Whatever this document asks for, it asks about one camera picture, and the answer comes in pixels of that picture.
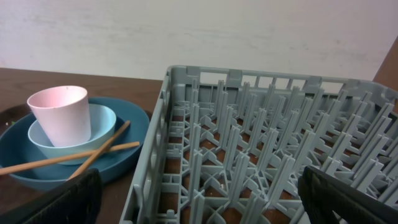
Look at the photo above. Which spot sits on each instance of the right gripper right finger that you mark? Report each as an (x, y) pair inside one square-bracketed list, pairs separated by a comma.
[(323, 197)]

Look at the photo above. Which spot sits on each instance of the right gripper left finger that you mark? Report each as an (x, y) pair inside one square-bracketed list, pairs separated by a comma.
[(76, 201)]

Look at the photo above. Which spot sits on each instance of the wooden chopstick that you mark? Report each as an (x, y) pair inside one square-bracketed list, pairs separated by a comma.
[(100, 151)]

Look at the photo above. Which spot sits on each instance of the wooden chopstick diagonal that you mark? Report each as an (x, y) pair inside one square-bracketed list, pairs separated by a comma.
[(46, 162)]

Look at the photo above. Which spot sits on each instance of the grey dishwasher rack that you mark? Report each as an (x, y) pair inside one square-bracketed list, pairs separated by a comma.
[(227, 146)]

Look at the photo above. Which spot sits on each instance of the brown serving tray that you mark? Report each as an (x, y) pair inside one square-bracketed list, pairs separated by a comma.
[(116, 168)]

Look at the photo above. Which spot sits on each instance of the light blue bowl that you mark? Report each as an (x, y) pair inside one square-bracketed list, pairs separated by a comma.
[(103, 121)]

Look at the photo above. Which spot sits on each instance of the pink cup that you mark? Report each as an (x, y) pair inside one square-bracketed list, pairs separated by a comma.
[(63, 113)]

